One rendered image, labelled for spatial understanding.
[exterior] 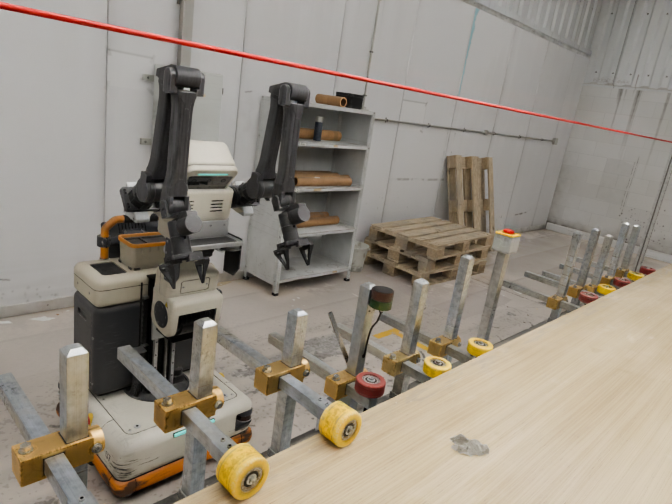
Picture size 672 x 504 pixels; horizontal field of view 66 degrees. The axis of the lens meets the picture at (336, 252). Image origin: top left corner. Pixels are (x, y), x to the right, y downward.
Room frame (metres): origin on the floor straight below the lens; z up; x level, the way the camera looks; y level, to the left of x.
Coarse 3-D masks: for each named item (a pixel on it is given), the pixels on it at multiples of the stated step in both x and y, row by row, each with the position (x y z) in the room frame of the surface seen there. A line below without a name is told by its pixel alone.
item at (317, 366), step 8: (272, 336) 1.48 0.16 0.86; (280, 336) 1.49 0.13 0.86; (272, 344) 1.48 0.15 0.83; (280, 344) 1.45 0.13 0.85; (304, 352) 1.40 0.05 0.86; (312, 360) 1.36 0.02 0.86; (320, 360) 1.37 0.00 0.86; (312, 368) 1.35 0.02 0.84; (320, 368) 1.33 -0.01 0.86; (328, 368) 1.33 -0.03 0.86; (320, 376) 1.32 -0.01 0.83; (352, 384) 1.26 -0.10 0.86; (352, 392) 1.24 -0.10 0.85; (360, 400) 1.22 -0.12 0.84; (368, 400) 1.20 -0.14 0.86; (376, 400) 1.22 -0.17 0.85; (368, 408) 1.20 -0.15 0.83
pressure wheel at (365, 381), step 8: (360, 376) 1.23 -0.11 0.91; (368, 376) 1.24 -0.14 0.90; (376, 376) 1.24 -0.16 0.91; (360, 384) 1.19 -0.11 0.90; (368, 384) 1.19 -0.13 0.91; (376, 384) 1.20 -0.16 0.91; (384, 384) 1.21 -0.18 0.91; (360, 392) 1.19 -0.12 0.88; (368, 392) 1.18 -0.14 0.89; (376, 392) 1.19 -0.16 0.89
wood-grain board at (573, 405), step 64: (576, 320) 1.93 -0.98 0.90; (640, 320) 2.05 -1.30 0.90; (448, 384) 1.27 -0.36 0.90; (512, 384) 1.32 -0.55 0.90; (576, 384) 1.38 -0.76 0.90; (640, 384) 1.45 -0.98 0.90; (320, 448) 0.92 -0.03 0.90; (384, 448) 0.95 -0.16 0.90; (448, 448) 0.98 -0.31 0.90; (512, 448) 1.02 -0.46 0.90; (576, 448) 1.06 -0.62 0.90; (640, 448) 1.10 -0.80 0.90
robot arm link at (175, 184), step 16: (176, 96) 1.51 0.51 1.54; (192, 96) 1.53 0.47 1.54; (176, 112) 1.52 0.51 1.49; (192, 112) 1.54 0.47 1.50; (176, 128) 1.52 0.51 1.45; (176, 144) 1.52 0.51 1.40; (176, 160) 1.52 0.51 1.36; (176, 176) 1.52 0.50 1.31; (176, 192) 1.53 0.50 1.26; (176, 208) 1.53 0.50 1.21
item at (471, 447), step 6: (450, 438) 1.02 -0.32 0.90; (456, 438) 1.01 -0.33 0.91; (462, 438) 1.01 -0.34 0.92; (456, 444) 1.00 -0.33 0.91; (462, 444) 1.00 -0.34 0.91; (468, 444) 0.99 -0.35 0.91; (474, 444) 0.99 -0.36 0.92; (480, 444) 1.01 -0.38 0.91; (486, 444) 1.00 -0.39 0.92; (456, 450) 0.98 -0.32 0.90; (462, 450) 0.97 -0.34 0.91; (468, 450) 0.98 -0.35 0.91; (474, 450) 0.98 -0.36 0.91; (480, 450) 0.98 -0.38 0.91; (486, 450) 0.99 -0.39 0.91
